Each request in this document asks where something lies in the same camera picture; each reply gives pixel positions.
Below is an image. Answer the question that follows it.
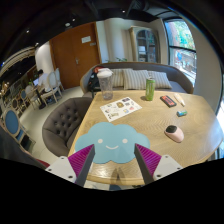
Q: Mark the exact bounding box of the blue cloud-shaped mouse pad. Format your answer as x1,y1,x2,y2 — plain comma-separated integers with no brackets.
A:
75,122,150,164

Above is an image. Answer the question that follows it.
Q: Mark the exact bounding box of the black-framed window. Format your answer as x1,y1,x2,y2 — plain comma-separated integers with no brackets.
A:
164,19,197,84

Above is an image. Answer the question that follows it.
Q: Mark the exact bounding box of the grey glass-door cabinet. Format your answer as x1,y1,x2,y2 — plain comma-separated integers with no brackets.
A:
129,26,160,63

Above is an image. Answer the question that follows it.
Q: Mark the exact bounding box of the cream-coloured pen case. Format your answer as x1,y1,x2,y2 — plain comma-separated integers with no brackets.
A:
174,93,185,107

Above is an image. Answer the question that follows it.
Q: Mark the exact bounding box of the grey tufted armchair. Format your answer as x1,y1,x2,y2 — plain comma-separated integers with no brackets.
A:
42,97,92,156

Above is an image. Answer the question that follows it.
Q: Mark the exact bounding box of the striped cushion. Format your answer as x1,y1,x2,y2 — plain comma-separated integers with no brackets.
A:
124,69,149,90
148,71,172,89
112,68,131,87

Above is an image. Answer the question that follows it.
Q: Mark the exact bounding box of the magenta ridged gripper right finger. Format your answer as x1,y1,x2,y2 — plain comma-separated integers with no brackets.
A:
134,144,161,184

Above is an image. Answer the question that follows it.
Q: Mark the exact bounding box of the white dining chair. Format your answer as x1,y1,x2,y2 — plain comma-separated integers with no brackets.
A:
41,72,62,103

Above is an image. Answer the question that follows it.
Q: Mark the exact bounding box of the wooden double door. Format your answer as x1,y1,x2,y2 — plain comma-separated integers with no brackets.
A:
50,22,101,89

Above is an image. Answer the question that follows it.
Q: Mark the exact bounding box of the pink and black computer mouse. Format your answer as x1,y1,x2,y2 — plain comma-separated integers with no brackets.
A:
164,125,184,143

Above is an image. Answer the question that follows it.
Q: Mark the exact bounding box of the striped cushion right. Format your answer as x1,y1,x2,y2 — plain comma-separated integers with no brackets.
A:
148,71,172,89

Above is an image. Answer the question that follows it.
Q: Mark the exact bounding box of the black and red phone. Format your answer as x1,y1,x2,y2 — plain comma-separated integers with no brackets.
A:
160,95,176,108

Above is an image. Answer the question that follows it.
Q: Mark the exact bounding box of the small teal cylinder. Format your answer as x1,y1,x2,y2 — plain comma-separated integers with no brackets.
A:
176,110,187,117

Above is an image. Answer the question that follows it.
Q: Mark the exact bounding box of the blue round-back chair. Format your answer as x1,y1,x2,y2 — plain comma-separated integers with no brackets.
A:
3,109,35,151

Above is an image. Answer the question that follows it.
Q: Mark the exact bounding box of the white sticker sheet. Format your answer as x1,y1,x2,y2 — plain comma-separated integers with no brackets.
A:
100,97,141,122

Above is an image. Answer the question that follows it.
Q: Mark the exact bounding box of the green drink can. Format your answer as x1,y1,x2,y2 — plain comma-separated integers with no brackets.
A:
145,78,155,101

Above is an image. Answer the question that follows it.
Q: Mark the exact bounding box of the person in white shirt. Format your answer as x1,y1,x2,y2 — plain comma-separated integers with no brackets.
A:
38,69,50,92

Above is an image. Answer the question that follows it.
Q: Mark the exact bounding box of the striped cushion middle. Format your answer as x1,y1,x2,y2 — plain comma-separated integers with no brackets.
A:
124,69,149,90

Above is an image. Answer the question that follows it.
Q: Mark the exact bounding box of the clear plastic tumbler with lid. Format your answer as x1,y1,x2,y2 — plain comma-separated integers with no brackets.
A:
97,68,113,100

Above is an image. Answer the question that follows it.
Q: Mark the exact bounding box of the striped cushion left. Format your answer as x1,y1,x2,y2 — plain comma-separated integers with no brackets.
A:
112,68,131,87

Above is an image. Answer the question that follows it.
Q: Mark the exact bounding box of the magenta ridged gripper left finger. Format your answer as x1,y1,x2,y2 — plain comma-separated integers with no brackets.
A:
68,145,95,186

